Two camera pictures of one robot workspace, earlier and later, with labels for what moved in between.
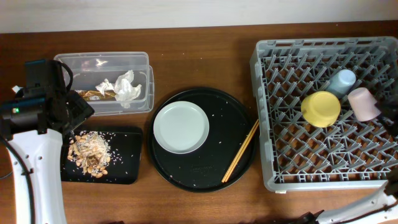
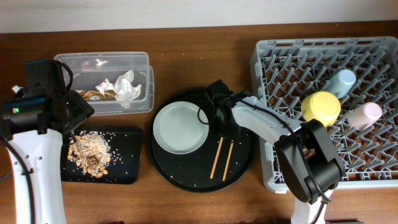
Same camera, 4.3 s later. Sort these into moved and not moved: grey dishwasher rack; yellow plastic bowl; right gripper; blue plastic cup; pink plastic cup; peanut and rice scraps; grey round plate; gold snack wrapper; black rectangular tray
Moved: pink plastic cup; right gripper
Not moved: peanut and rice scraps; grey dishwasher rack; yellow plastic bowl; black rectangular tray; blue plastic cup; gold snack wrapper; grey round plate
